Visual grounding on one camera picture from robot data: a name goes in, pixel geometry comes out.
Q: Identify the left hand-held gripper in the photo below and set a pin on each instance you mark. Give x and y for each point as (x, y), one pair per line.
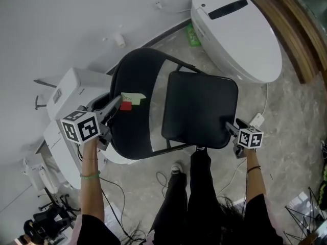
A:
(81, 126)

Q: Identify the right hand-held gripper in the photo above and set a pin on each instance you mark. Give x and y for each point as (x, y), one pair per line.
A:
(251, 139)

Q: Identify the black folding chair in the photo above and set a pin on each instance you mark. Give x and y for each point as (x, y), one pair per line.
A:
(199, 106)

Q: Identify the person's right forearm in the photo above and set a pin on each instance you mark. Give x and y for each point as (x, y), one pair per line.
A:
(255, 182)

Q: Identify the person's left forearm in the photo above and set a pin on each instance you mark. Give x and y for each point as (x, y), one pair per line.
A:
(90, 193)

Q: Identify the black office chair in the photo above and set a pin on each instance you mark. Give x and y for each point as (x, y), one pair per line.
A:
(48, 221)

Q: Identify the white power strip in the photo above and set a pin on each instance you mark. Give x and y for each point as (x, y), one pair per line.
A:
(256, 119)

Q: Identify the red sticky note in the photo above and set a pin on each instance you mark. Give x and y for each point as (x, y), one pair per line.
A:
(126, 106)

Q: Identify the green sticky note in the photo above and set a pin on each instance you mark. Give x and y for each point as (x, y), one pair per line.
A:
(134, 98)

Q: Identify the white toilet with tank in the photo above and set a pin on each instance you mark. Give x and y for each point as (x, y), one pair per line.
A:
(76, 85)

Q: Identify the black flat bar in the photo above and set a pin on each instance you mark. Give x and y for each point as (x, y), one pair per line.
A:
(44, 82)

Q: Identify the black pole stand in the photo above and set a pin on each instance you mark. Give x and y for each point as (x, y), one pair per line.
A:
(37, 102)

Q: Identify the white sneaker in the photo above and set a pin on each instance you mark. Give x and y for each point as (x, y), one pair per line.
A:
(177, 168)

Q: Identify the person's black trousers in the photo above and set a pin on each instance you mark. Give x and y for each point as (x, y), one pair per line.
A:
(199, 200)

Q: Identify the white oval smart toilet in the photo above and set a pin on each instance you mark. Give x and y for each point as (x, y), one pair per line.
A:
(237, 34)

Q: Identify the green black sneaker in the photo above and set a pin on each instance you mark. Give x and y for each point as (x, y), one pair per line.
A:
(324, 172)

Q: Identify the green bottle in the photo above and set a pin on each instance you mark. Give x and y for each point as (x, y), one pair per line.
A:
(192, 34)

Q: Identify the wooden steps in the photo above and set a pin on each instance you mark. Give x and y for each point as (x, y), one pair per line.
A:
(293, 29)

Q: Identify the white wall pipe fitting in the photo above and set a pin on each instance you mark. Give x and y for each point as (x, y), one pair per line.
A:
(119, 40)

